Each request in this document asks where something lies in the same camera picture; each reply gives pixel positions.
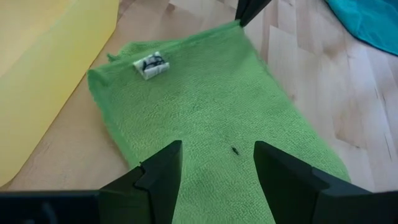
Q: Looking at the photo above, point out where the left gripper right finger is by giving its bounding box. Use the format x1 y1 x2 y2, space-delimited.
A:
253 140 398 224

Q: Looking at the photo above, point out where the green microfiber towel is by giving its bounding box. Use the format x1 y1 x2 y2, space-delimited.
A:
86 20 351 224

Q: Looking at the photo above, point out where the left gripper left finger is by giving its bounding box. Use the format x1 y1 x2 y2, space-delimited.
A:
0 139 183 224

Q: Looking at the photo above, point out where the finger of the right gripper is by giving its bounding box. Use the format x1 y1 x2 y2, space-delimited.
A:
242 0 273 28
234 0 249 27

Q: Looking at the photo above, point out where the yellow translucent plastic bin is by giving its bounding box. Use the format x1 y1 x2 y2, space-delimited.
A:
0 0 121 187

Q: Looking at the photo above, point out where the teal microfiber towel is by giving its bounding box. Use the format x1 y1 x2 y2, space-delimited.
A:
325 0 398 57

